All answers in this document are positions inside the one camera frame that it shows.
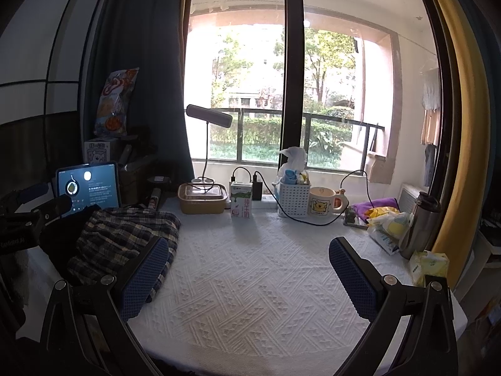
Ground cream mug with bear print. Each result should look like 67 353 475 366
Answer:
308 187 349 217

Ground dark window mullion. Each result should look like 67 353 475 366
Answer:
281 0 310 165

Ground green white milk carton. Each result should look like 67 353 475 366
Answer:
230 182 253 220

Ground yellow curtain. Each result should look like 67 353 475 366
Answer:
419 0 486 251

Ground yellow tissue pack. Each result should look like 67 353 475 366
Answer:
409 251 450 287

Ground gooseneck desk lamp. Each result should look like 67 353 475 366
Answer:
186 104 233 189

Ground white plastic bag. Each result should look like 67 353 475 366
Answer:
279 146 307 177

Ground beige lunch box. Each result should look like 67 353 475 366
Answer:
177 182 230 215

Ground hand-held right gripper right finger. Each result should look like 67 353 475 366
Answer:
328 236 461 376

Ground balcony railing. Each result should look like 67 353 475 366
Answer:
184 107 386 173

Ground white printed box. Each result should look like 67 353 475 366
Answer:
84 138 122 164

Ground black charger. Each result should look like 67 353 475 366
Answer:
251 171 265 201

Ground white power strip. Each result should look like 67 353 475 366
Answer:
250 195 279 209

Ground colourful snack bag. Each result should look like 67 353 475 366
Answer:
93 67 140 138

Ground tablet with lit screen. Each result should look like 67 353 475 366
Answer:
55 162 121 218

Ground cardboard box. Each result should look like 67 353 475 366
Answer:
368 153 396 185

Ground dark hanging pants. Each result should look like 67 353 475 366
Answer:
425 145 437 186

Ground steel thermos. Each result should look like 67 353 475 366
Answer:
399 192 441 260

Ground black charging cable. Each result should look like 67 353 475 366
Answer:
254 169 369 227

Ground beige hanging garment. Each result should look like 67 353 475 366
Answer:
421 107 441 147

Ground white plastic pack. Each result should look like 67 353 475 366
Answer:
367 211 413 256

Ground blue curtain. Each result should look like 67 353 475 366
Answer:
84 0 196 189

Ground small glass tray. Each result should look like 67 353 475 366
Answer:
343 215 369 230

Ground plaid pants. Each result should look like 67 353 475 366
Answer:
66 208 183 304

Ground pale hanging shirt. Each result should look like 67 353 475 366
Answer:
421 68 441 110

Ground white perforated basket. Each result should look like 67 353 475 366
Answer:
273 182 311 218

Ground purple cloth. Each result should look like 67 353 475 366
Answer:
352 198 400 220

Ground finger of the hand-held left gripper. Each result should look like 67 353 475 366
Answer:
8 182 53 209
30 195 74 222

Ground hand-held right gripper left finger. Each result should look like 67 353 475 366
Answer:
39 236 171 376

